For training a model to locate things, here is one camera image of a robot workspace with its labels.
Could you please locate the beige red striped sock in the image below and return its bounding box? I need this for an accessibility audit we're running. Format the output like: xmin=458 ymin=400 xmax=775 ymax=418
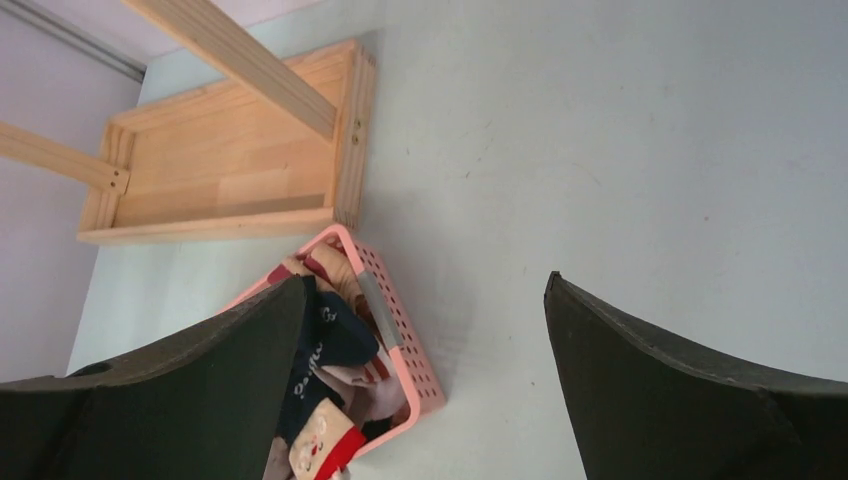
xmin=278 ymin=243 xmax=369 ymax=316

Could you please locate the wooden hanger stand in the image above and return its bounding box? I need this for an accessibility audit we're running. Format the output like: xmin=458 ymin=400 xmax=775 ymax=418
xmin=1 ymin=1 xmax=377 ymax=245

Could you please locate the pink plastic basket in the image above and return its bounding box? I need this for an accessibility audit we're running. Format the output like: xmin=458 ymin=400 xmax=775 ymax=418
xmin=221 ymin=223 xmax=446 ymax=462

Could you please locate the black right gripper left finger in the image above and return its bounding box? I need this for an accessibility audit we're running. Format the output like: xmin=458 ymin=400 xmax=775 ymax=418
xmin=1 ymin=277 xmax=312 ymax=479

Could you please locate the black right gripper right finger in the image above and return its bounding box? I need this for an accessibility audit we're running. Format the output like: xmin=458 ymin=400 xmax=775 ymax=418
xmin=544 ymin=272 xmax=847 ymax=479

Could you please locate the navy santa sock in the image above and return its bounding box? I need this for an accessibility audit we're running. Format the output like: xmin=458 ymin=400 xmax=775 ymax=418
xmin=276 ymin=292 xmax=378 ymax=445
xmin=289 ymin=399 xmax=366 ymax=480

